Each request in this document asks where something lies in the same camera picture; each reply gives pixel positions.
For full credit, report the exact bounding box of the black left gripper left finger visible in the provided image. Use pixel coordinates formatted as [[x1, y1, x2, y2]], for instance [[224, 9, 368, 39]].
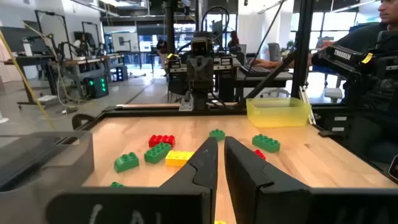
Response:
[[46, 136, 219, 224]]

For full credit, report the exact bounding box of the person's hand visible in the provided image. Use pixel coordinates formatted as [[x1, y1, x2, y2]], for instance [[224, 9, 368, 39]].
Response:
[[248, 58, 272, 69]]

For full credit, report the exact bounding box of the silver mounting bracket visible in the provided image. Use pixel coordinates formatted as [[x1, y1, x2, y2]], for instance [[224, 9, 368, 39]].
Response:
[[178, 93, 195, 112]]

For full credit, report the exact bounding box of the black cable with coil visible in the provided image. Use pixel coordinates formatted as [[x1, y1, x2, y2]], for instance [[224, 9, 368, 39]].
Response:
[[71, 113, 96, 131]]

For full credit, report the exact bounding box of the person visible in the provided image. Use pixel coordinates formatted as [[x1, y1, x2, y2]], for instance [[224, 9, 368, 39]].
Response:
[[248, 0, 398, 166], [156, 37, 169, 55], [228, 30, 240, 49]]

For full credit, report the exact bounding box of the black keyboard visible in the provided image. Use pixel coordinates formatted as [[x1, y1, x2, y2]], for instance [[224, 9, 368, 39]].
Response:
[[238, 64, 272, 78]]

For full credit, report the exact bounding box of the thin black cable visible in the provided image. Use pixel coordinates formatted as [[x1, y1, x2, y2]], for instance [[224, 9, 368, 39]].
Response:
[[248, 0, 289, 68]]

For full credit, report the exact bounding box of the black pole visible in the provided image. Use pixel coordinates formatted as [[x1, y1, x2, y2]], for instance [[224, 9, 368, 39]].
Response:
[[164, 0, 177, 56]]

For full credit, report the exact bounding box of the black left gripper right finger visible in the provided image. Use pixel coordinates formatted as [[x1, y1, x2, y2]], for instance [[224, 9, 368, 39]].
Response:
[[224, 136, 398, 224]]

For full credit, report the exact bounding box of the black gantry frame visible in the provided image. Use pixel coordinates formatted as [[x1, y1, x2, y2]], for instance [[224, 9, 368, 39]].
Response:
[[34, 9, 73, 60]]

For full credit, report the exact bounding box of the yellow hanging cable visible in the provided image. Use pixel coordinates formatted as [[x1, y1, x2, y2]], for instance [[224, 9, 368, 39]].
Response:
[[0, 29, 56, 131]]

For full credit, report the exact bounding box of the white office chair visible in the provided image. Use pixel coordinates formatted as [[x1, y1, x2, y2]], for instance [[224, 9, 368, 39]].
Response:
[[323, 86, 344, 103]]

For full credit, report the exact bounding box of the black computer with green lights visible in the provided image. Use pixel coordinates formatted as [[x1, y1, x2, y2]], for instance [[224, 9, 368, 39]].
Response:
[[84, 76, 109, 100]]

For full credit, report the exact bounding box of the yellow translucent plastic bin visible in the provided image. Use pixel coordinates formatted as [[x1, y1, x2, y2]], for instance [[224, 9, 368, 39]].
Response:
[[246, 97, 312, 129]]

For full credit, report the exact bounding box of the grey office chair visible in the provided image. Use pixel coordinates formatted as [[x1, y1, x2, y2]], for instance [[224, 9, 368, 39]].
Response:
[[267, 42, 282, 62]]

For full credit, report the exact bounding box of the white strip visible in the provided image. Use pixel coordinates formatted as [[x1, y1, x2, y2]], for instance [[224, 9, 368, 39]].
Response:
[[297, 85, 317, 126]]

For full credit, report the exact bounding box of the black box with blue lights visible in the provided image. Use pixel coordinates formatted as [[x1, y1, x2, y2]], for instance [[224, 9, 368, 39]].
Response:
[[115, 65, 129, 82]]

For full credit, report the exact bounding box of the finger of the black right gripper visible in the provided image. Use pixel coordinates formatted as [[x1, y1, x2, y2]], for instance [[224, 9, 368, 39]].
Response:
[[188, 65, 201, 91], [200, 65, 215, 91]]

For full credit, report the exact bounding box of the long workbench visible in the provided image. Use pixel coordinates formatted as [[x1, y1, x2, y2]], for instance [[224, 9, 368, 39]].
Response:
[[2, 53, 125, 106]]

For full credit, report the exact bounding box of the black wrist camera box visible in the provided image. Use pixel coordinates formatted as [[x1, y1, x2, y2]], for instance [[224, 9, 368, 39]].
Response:
[[190, 37, 210, 57]]

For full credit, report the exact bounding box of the dark desk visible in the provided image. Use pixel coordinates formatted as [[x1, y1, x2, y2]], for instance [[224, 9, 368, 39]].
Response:
[[234, 70, 295, 90]]

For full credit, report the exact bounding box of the clear plastic bin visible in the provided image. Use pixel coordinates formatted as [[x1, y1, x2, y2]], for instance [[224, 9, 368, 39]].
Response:
[[0, 130, 95, 224]]

